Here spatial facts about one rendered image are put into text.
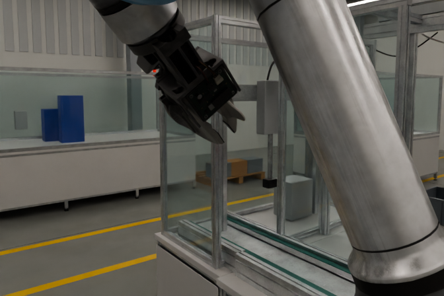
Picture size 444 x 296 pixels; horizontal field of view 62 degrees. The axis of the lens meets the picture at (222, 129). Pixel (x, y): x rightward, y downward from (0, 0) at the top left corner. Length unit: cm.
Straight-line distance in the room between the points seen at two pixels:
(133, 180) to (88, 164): 75
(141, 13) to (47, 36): 828
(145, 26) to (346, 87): 21
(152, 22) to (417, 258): 32
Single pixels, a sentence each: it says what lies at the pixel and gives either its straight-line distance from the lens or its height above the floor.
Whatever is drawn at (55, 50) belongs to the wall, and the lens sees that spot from 868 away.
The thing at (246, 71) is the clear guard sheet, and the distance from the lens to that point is 239.
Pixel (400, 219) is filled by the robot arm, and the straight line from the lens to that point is 33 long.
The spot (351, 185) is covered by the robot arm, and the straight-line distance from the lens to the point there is 32.
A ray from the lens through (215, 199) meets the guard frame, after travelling 168.
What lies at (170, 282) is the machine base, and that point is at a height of 64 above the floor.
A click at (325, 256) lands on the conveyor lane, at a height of 96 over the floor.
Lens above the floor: 165
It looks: 5 degrees down
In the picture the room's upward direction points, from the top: straight up
